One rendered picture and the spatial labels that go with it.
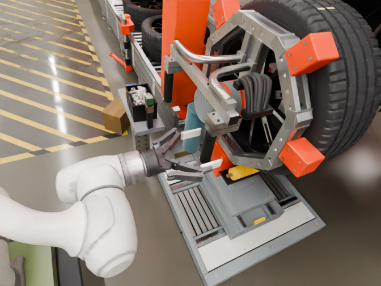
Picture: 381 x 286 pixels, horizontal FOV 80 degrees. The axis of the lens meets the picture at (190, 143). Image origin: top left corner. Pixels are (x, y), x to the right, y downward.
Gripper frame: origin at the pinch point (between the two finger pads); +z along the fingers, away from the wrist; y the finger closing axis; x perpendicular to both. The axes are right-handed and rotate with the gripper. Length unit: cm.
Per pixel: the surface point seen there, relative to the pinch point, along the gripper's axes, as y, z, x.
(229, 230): 7, 23, -68
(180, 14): -57, 14, 18
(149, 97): -51, -2, -17
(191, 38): -57, 20, 8
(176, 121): -67, 21, -53
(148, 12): -215, 50, -34
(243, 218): 5, 33, -66
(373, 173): 9, 166, -83
